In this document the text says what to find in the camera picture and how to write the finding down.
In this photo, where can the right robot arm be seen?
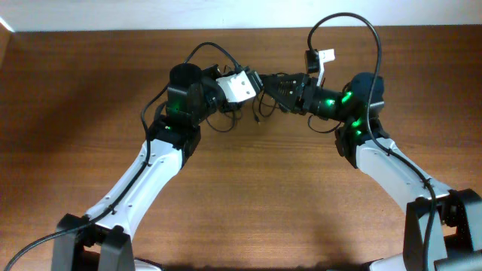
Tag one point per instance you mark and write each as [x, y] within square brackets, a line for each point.
[443, 225]

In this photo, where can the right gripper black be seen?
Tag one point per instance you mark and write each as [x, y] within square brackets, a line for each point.
[290, 101]

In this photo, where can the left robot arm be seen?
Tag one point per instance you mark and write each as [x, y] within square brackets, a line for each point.
[102, 239]

